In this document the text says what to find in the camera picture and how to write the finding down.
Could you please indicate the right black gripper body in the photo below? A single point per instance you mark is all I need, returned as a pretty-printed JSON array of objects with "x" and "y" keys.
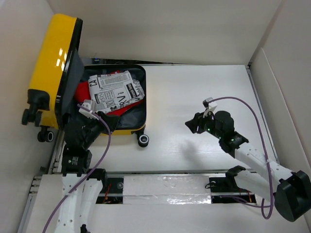
[{"x": 207, "y": 124}]

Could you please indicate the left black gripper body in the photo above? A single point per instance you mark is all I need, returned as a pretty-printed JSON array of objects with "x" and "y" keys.
[{"x": 93, "y": 128}]

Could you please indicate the newspaper print garment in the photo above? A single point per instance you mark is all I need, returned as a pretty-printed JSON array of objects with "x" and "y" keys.
[{"x": 111, "y": 92}]

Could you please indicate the red shirt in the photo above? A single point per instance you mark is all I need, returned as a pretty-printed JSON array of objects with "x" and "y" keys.
[{"x": 82, "y": 93}]

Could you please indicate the yellow suitcase with grey lining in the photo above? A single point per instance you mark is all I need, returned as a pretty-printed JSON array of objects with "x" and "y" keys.
[{"x": 58, "y": 71}]

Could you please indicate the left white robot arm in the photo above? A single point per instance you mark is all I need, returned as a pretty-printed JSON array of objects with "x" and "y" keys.
[{"x": 81, "y": 183}]

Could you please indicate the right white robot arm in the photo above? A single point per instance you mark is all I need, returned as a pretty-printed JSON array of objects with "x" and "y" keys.
[{"x": 289, "y": 191}]

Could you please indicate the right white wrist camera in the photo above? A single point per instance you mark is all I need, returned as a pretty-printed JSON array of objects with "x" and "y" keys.
[{"x": 210, "y": 105}]

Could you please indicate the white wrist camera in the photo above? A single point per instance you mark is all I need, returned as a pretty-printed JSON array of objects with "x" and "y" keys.
[
  {"x": 210, "y": 105},
  {"x": 88, "y": 108}
]

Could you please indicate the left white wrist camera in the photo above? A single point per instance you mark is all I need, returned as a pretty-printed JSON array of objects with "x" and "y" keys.
[{"x": 88, "y": 108}]

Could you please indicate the aluminium mounting rail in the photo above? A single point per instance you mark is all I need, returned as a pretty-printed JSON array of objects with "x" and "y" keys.
[{"x": 154, "y": 189}]

